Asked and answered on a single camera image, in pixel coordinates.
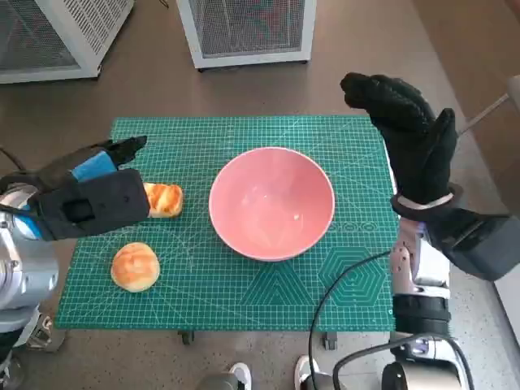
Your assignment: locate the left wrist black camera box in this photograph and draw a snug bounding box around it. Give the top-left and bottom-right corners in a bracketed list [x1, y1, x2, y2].
[30, 168, 151, 241]

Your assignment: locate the pale stool with metal leg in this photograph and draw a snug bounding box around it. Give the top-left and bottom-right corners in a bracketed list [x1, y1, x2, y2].
[458, 75, 520, 133]

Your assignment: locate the white mesh cabinet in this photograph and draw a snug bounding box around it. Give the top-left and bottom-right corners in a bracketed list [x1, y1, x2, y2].
[0, 0, 136, 85]
[175, 0, 314, 70]

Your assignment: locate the person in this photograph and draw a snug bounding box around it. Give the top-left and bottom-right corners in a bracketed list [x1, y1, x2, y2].
[26, 311, 54, 350]

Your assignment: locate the green cutting mat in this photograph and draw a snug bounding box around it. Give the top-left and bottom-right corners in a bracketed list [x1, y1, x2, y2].
[54, 115, 401, 332]

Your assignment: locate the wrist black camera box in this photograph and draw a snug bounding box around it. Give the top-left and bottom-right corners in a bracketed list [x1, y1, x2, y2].
[30, 168, 151, 241]
[422, 209, 520, 282]

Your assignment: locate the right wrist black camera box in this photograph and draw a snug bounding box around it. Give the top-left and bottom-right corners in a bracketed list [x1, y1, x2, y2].
[422, 209, 520, 282]

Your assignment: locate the right robot hand black glove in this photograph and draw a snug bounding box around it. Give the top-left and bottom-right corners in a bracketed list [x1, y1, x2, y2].
[340, 71, 458, 204]

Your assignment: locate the round toy bread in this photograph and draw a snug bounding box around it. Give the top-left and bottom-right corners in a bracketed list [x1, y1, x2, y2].
[110, 241, 161, 293]

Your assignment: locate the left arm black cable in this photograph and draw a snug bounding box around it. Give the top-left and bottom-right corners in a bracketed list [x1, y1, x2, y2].
[0, 146, 28, 174]

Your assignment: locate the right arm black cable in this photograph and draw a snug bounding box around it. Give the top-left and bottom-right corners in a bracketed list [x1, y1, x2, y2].
[307, 249, 411, 390]

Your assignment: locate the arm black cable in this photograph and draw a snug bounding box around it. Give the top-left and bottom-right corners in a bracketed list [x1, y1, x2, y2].
[0, 146, 28, 174]
[307, 249, 411, 390]

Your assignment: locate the white shoe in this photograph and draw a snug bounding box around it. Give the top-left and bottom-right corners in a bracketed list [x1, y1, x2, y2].
[294, 355, 322, 390]
[228, 362, 253, 390]

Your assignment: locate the pale grey box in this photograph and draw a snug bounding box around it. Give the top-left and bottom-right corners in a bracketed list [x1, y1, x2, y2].
[493, 279, 520, 346]

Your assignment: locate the left robot hand blue tape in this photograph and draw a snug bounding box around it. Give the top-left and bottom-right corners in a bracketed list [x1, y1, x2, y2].
[11, 136, 148, 192]

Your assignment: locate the long toy bread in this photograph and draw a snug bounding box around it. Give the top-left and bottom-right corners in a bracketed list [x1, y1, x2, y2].
[142, 182, 184, 219]

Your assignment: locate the pink bowl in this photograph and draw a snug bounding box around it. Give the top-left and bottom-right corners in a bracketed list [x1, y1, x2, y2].
[208, 146, 336, 262]

